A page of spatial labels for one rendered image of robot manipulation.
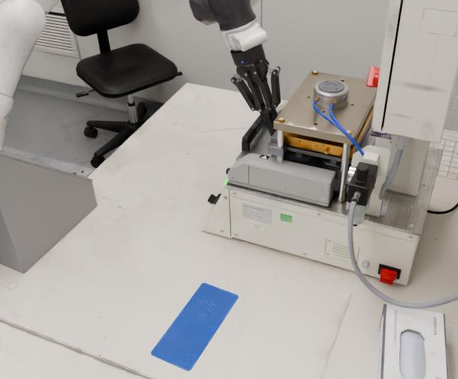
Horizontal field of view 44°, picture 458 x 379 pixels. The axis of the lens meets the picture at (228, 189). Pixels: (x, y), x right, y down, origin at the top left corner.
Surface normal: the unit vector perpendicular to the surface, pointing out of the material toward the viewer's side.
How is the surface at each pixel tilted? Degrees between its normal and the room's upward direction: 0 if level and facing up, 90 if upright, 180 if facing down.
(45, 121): 0
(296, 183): 90
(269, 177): 90
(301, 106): 0
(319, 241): 90
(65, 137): 0
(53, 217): 90
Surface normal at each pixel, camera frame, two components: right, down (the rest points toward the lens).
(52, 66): -0.40, 0.57
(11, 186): 0.89, 0.25
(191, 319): -0.04, -0.79
